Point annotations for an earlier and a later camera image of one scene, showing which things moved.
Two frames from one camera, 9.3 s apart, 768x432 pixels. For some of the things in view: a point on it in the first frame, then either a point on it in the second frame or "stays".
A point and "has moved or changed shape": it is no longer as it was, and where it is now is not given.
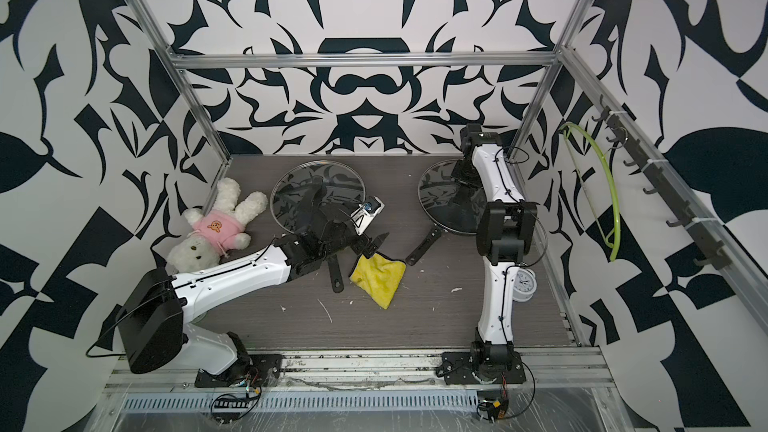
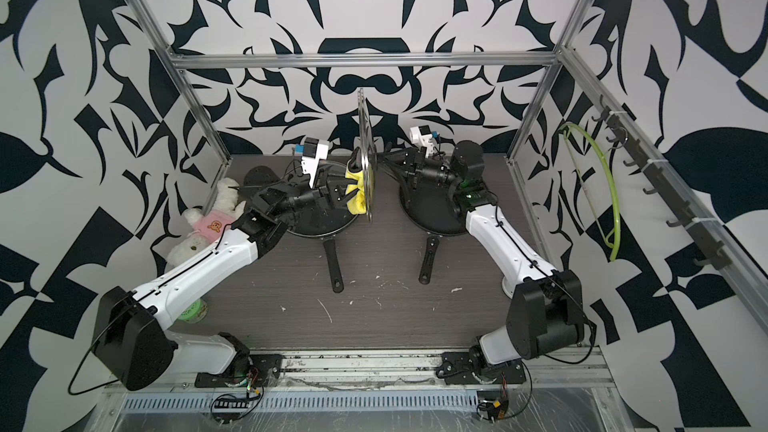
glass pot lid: (452, 204) -> (369, 157)
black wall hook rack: (714, 252) stays
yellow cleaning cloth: (379, 277) -> (357, 203)
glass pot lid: (314, 190) has moved or changed shape
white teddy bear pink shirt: (220, 229) stays
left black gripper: (362, 246) -> (350, 182)
